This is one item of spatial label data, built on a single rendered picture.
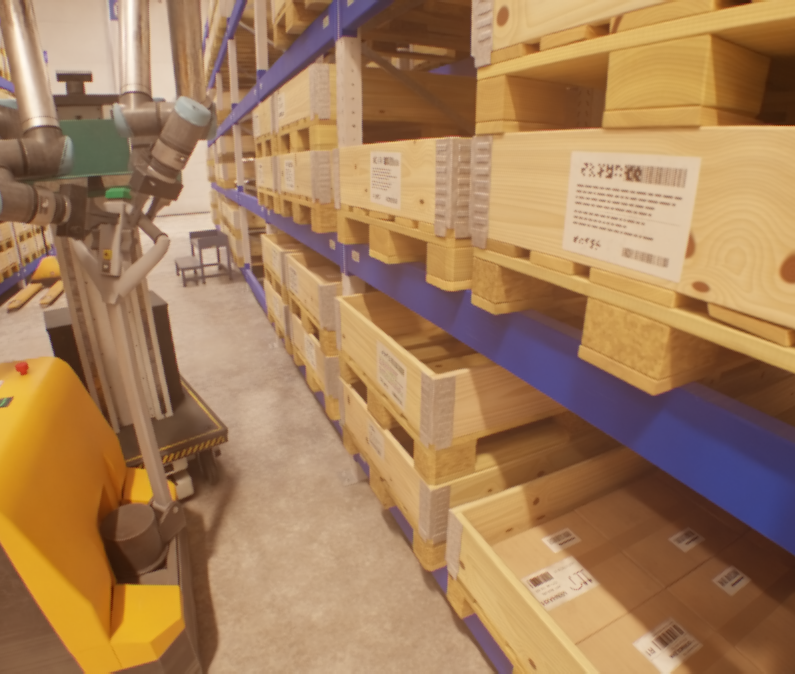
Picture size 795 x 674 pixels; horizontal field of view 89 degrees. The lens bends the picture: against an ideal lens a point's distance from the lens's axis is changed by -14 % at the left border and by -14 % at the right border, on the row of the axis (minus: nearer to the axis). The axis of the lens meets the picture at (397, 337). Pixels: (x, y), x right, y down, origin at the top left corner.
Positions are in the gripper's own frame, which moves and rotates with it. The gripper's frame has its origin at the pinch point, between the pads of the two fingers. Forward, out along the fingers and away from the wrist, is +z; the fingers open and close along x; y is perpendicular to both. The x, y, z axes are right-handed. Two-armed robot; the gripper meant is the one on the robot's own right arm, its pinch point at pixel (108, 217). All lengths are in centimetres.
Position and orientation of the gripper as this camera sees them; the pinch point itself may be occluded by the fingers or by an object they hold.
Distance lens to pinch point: 141.5
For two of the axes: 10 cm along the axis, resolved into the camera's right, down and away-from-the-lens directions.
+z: 3.6, -0.6, 9.3
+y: 9.3, 1.4, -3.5
